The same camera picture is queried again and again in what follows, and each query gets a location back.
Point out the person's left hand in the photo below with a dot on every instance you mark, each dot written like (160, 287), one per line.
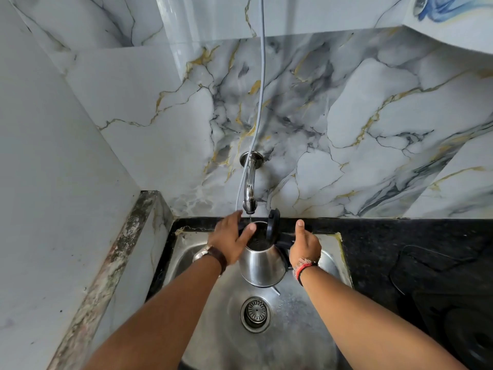
(227, 240)

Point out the person's right hand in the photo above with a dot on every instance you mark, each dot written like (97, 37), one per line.
(305, 248)

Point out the person's left thumb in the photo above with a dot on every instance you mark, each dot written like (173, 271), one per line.
(247, 231)

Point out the person's right thumb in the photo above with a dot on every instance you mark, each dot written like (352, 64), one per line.
(300, 229)

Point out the steel electric kettle black lid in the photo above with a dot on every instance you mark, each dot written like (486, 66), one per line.
(262, 265)

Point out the person's right forearm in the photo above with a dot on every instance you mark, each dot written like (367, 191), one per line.
(366, 327)

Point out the person's left forearm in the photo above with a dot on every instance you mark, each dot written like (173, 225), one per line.
(165, 323)

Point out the red thread wristband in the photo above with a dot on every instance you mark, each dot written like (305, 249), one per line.
(302, 266)

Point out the round sink drain strainer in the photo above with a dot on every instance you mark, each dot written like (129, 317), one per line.
(255, 314)

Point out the stainless steel sink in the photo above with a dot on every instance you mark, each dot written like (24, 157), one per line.
(292, 335)

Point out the black gas stove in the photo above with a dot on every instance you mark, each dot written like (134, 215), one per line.
(462, 335)

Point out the white blue patterned panel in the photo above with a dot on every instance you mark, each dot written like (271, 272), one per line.
(458, 19)

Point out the chrome wall faucet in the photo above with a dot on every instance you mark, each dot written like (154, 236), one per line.
(249, 181)

